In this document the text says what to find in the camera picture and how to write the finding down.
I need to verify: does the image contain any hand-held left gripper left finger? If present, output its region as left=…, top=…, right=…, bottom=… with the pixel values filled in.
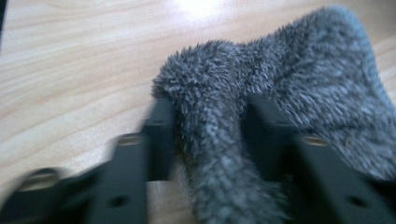
left=85, top=97, right=177, bottom=224

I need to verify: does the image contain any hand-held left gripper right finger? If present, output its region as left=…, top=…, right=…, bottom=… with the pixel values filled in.
left=246, top=94, right=396, bottom=224

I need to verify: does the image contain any grey fluffy towel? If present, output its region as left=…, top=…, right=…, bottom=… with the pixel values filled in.
left=150, top=4, right=396, bottom=224

